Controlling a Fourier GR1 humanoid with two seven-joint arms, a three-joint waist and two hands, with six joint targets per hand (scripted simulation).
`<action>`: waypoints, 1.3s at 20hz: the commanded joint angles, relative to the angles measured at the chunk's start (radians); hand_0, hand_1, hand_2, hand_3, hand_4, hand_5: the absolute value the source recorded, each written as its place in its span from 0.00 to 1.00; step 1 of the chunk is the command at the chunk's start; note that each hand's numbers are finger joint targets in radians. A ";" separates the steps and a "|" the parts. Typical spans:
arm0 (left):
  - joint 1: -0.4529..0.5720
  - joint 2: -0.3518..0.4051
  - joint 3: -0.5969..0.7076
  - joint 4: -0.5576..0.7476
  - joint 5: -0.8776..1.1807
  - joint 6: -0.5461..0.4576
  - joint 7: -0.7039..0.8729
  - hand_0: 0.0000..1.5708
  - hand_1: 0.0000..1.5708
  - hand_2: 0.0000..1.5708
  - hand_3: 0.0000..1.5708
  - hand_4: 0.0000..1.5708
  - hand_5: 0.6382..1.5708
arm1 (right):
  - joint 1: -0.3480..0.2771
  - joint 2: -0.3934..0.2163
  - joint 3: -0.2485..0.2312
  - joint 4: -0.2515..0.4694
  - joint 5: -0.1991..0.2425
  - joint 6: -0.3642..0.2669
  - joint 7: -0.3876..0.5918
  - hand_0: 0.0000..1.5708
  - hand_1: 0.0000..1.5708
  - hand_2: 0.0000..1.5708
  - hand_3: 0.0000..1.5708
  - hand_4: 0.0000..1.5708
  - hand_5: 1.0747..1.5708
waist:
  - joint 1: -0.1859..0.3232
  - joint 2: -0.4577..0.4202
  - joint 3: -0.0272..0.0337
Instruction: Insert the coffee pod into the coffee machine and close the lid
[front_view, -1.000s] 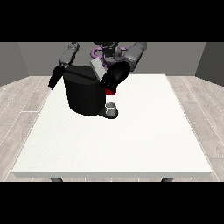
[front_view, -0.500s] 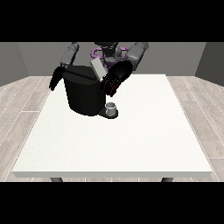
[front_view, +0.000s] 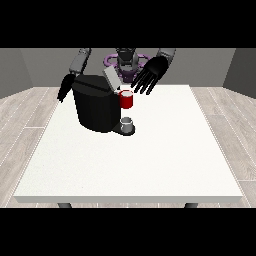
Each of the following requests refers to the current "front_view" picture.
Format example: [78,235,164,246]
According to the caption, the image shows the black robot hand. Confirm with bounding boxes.
[56,72,77,104]
[130,55,170,96]

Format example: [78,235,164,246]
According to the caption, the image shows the red pod holder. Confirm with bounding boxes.
[118,89,135,110]

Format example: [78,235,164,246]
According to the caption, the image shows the black coffee machine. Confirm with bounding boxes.
[71,74,137,137]

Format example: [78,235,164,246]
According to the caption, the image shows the pale grey machine lid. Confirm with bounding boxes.
[101,65,122,91]

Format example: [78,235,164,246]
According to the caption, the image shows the grey robot trunk purple rings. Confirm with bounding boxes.
[103,48,150,84]

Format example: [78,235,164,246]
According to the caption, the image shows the small grey cup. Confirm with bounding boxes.
[120,116,135,133]

